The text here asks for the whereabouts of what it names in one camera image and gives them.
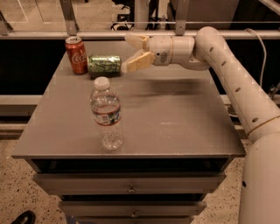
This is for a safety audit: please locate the metal glass railing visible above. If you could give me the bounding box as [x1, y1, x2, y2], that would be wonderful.
[0, 0, 280, 40]

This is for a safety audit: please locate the red Coca-Cola can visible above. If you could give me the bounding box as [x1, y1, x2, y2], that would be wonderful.
[65, 36, 88, 74]

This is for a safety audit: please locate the grey drawer cabinet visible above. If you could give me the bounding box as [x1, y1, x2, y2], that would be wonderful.
[11, 39, 247, 224]

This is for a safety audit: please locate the clear plastic water bottle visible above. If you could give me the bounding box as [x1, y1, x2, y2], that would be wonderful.
[90, 76, 123, 151]

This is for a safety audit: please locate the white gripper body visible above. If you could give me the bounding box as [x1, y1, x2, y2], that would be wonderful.
[149, 36, 194, 66]

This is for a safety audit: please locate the lower grey drawer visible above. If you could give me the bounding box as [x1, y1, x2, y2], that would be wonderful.
[59, 201, 207, 218]

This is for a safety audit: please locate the upper grey drawer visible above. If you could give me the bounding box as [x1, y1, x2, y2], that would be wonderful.
[33, 172, 226, 195]

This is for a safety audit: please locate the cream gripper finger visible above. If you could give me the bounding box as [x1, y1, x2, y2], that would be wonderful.
[121, 50, 155, 73]
[125, 34, 150, 50]

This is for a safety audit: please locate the grey drawer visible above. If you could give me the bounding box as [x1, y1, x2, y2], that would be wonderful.
[59, 201, 207, 218]
[33, 172, 226, 195]

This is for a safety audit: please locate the black shoe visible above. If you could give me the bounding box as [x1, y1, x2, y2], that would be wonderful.
[11, 210, 36, 224]

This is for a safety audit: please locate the green soda can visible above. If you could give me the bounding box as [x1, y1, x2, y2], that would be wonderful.
[87, 55, 121, 74]

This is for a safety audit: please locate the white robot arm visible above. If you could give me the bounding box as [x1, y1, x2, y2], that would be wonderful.
[122, 26, 280, 224]

